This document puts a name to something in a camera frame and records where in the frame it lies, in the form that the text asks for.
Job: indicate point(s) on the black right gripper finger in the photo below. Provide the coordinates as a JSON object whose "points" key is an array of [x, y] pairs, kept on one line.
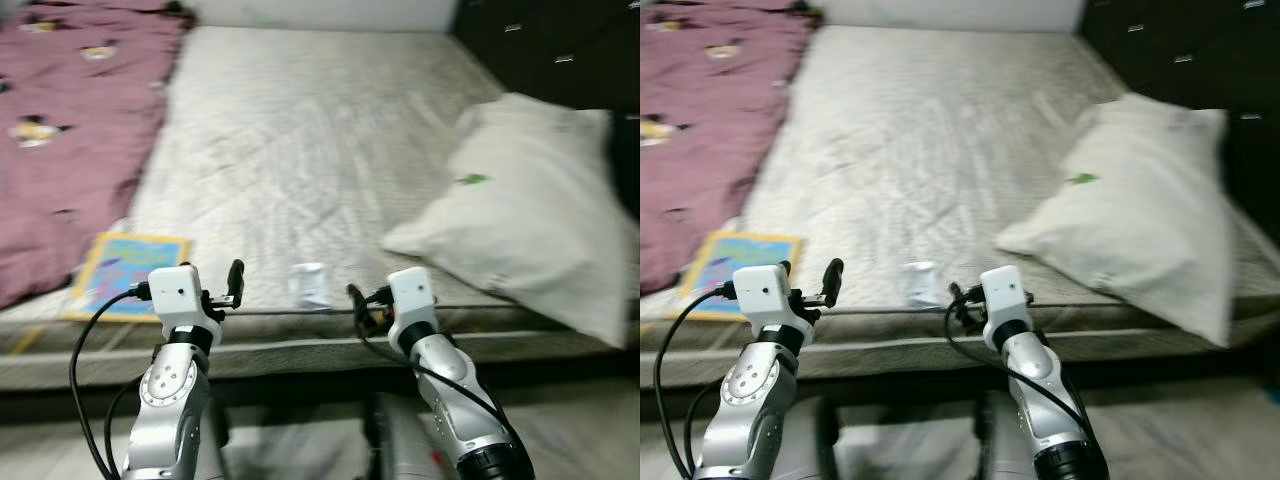
{"points": [[357, 300], [956, 298]]}

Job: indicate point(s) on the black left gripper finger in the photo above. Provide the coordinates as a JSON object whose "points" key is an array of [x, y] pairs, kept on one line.
{"points": [[833, 278], [237, 278]]}

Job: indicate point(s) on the small white packet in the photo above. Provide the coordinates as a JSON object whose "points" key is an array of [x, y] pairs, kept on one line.
{"points": [[310, 285], [922, 285]]}

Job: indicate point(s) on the blue yellow children's book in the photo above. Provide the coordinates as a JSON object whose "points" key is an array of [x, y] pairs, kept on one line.
{"points": [[715, 265], [110, 265]]}

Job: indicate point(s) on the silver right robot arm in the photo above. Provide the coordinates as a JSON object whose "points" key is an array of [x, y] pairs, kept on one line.
{"points": [[1040, 390], [450, 390]]}

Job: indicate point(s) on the grey robot right leg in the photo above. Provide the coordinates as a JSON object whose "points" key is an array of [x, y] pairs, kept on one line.
{"points": [[400, 440], [1005, 440]]}

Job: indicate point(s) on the grey robot leg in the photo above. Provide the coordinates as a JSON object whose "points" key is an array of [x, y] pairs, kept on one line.
{"points": [[1005, 440], [215, 440], [400, 440], [825, 440]]}

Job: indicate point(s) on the grey robot left leg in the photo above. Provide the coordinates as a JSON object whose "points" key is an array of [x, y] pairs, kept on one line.
{"points": [[215, 440], [825, 440]]}

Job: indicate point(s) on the grey quilted mattress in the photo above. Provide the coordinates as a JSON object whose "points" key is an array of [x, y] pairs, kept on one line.
{"points": [[920, 150], [300, 150]]}

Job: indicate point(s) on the cream pillow green tree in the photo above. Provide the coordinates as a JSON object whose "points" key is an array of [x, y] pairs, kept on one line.
{"points": [[1140, 220], [530, 220]]}

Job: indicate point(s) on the mauve cartoon print blanket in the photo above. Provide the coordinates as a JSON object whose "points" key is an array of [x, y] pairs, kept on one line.
{"points": [[700, 150], [70, 150]]}

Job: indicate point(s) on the black tufted headboard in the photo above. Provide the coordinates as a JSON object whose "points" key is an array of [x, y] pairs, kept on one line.
{"points": [[540, 40], [1180, 40]]}

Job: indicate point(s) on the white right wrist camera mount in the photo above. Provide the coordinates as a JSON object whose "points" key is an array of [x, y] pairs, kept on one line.
{"points": [[412, 295], [1005, 295]]}

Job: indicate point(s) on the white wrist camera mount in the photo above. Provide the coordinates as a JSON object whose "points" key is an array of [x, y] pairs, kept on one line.
{"points": [[175, 295], [1005, 295], [412, 295], [760, 295]]}

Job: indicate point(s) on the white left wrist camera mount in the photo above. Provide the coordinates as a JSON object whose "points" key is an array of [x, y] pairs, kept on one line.
{"points": [[760, 295], [175, 295]]}

